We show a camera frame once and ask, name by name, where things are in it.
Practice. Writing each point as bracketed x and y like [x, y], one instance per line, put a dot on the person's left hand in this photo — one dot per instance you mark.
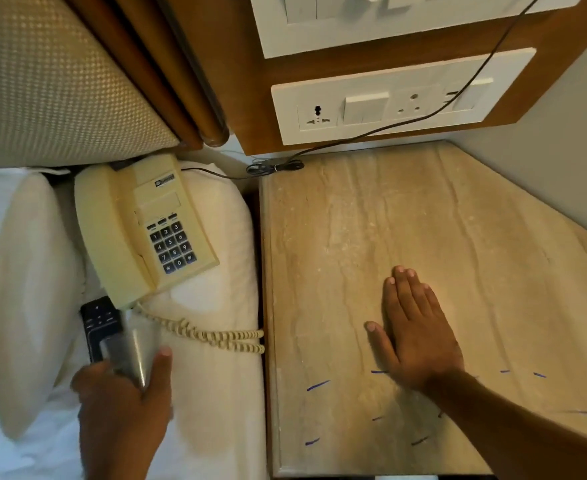
[118, 419]

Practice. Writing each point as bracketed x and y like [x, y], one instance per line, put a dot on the person's right hand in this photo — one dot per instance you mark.
[418, 339]

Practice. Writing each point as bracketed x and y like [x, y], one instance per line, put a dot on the person's right middle finger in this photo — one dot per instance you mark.
[406, 292]

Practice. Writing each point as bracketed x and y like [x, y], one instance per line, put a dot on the person's left thumb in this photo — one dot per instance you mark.
[159, 369]

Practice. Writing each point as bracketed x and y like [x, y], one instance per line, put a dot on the person's right little finger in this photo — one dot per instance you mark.
[433, 299]

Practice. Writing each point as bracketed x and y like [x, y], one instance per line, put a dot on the person's right thumb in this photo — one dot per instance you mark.
[379, 342]

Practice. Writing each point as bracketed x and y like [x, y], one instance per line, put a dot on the black remote control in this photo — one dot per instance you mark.
[104, 327]

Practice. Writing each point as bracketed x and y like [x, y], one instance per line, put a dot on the person's right forearm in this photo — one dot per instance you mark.
[513, 429]

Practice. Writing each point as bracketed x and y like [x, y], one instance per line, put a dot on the person's left forearm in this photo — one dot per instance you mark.
[116, 473]

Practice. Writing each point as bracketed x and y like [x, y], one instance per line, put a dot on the large white pillow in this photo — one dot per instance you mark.
[213, 394]

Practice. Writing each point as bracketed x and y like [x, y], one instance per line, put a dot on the small white pillow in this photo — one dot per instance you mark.
[28, 304]

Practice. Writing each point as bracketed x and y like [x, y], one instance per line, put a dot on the cream push-button telephone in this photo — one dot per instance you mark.
[138, 224]

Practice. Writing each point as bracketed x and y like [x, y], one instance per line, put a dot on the beige padded headboard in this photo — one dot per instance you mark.
[48, 79]

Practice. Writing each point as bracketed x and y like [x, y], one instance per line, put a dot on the white socket and switch panel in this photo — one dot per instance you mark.
[368, 107]

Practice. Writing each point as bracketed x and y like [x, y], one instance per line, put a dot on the brown wooden wall panel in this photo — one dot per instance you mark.
[243, 79]

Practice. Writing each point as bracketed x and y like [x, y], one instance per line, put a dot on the brown wooden headboard frame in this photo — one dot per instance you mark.
[173, 79]

